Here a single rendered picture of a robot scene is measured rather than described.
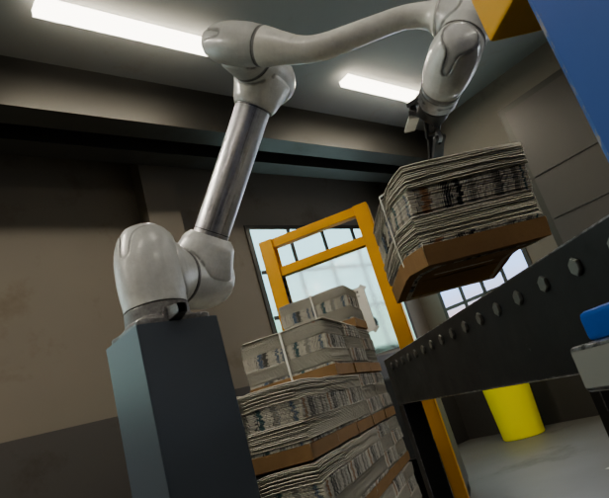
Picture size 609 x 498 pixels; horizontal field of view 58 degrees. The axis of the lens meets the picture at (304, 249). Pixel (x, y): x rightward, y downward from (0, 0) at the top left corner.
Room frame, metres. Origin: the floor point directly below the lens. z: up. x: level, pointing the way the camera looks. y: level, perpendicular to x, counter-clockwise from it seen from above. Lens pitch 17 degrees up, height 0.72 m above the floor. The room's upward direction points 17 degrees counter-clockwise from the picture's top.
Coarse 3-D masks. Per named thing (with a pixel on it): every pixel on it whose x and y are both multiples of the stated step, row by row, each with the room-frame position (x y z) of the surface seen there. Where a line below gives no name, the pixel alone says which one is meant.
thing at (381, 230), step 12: (384, 216) 1.35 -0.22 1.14; (384, 228) 1.37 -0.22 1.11; (384, 240) 1.41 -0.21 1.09; (384, 252) 1.45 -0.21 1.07; (396, 264) 1.35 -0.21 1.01; (492, 264) 1.37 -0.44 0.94; (504, 264) 1.41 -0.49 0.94; (444, 276) 1.35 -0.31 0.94; (456, 276) 1.37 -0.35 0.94; (468, 276) 1.40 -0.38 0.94; (480, 276) 1.43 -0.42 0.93; (492, 276) 1.46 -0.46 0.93; (408, 288) 1.36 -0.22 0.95; (420, 288) 1.38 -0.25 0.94; (432, 288) 1.41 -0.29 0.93; (444, 288) 1.43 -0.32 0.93; (456, 288) 1.48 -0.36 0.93
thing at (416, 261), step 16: (512, 224) 1.15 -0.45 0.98; (528, 224) 1.15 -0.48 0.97; (544, 224) 1.16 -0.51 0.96; (448, 240) 1.13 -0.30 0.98; (464, 240) 1.13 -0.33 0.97; (480, 240) 1.14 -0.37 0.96; (496, 240) 1.15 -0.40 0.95; (512, 240) 1.15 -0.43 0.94; (416, 256) 1.18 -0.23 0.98; (432, 256) 1.13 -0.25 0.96; (448, 256) 1.13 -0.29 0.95; (464, 256) 1.14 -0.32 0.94; (416, 272) 1.22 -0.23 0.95
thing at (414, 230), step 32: (448, 160) 1.12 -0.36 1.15; (480, 160) 1.13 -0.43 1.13; (512, 160) 1.14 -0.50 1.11; (416, 192) 1.12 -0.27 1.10; (448, 192) 1.13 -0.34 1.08; (480, 192) 1.14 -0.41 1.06; (512, 192) 1.15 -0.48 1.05; (416, 224) 1.12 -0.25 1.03; (448, 224) 1.13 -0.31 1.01; (480, 224) 1.15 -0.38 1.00; (480, 256) 1.18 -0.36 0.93
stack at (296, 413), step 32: (288, 384) 1.59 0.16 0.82; (320, 384) 1.83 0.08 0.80; (352, 384) 2.29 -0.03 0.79; (256, 416) 1.63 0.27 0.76; (288, 416) 1.60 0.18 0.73; (320, 416) 1.75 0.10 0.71; (352, 416) 2.13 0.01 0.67; (256, 448) 1.63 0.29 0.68; (288, 448) 1.61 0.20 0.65; (352, 448) 2.00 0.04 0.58; (384, 448) 2.51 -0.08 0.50; (288, 480) 1.62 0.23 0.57; (320, 480) 1.59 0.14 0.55; (352, 480) 1.88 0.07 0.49
